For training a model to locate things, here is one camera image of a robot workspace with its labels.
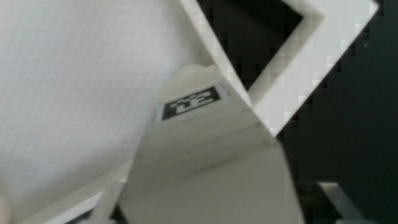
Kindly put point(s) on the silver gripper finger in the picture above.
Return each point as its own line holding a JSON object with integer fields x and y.
{"x": 327, "y": 206}

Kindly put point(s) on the white desk top tray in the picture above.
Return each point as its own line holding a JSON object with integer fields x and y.
{"x": 89, "y": 53}

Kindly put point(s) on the white right fence piece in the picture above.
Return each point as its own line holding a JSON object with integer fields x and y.
{"x": 334, "y": 19}

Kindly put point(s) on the white front fence rail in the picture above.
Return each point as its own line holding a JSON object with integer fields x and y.
{"x": 93, "y": 200}

